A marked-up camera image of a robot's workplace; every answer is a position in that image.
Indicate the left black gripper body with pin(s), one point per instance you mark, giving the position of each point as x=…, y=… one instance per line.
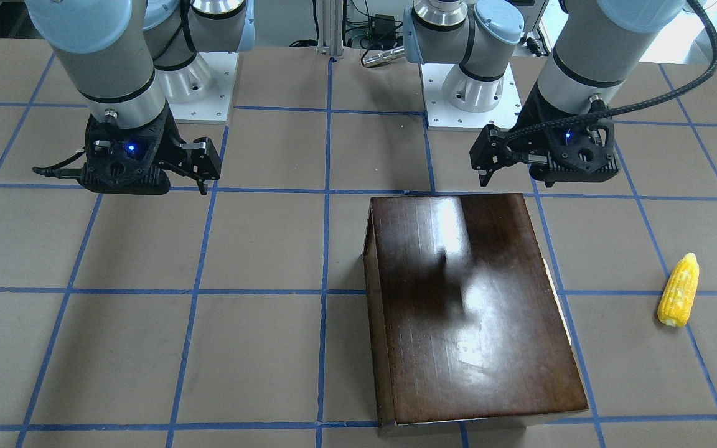
x=533, y=126

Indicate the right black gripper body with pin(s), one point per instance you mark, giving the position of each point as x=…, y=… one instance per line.
x=172, y=142

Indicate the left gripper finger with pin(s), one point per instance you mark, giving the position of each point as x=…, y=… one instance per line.
x=488, y=153

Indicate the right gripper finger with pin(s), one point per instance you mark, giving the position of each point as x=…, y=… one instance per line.
x=198, y=161

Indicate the yellow corn cob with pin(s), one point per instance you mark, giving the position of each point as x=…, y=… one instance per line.
x=677, y=300

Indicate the dark wooden drawer box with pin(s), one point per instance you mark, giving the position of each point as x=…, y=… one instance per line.
x=464, y=321

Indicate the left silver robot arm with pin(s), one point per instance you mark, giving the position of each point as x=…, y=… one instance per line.
x=597, y=50

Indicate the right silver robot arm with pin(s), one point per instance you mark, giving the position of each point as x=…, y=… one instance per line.
x=132, y=61

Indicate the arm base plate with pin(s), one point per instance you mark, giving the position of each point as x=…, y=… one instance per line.
x=470, y=99
x=202, y=92

